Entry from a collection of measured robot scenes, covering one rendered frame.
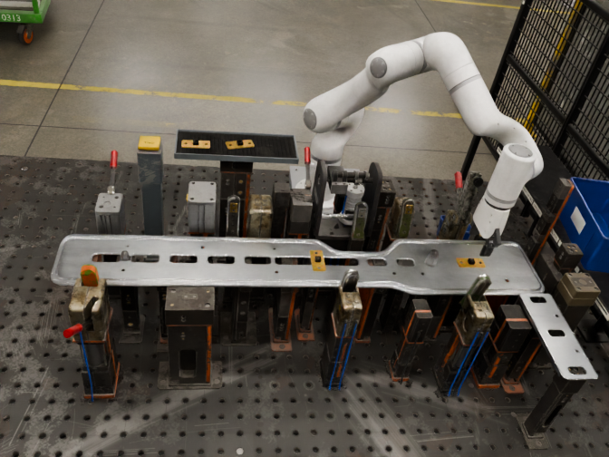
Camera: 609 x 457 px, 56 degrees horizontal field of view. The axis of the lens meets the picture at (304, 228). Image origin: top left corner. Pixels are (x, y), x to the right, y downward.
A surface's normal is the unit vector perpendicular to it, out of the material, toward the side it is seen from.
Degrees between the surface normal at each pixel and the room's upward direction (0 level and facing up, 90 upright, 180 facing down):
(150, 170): 90
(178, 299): 0
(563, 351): 0
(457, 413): 0
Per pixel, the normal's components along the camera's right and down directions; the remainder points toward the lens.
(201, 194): 0.12, -0.76
